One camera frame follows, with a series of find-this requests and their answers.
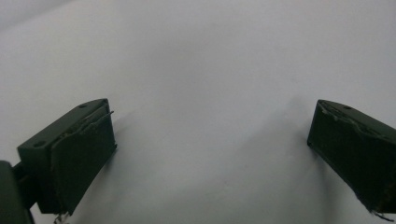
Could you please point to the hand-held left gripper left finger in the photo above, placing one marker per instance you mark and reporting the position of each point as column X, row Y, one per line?
column 77, row 155

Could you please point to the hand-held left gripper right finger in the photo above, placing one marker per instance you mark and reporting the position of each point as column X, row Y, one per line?
column 358, row 149

